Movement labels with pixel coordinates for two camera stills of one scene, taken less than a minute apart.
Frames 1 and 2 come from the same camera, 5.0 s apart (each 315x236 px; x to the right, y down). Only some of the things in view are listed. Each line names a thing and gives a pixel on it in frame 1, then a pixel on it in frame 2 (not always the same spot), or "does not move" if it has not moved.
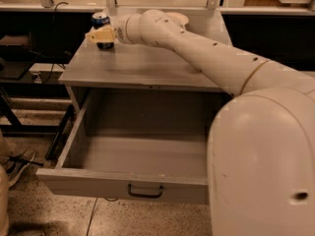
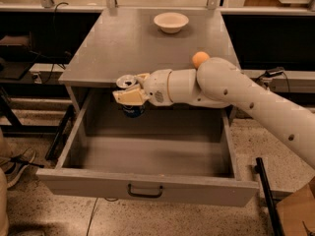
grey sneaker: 17,162 does not move
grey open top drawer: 139,146 does not move
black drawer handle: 129,189 does not move
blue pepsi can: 99,21 to 132,111
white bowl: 171,21 does not move
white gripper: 119,31 to 157,86
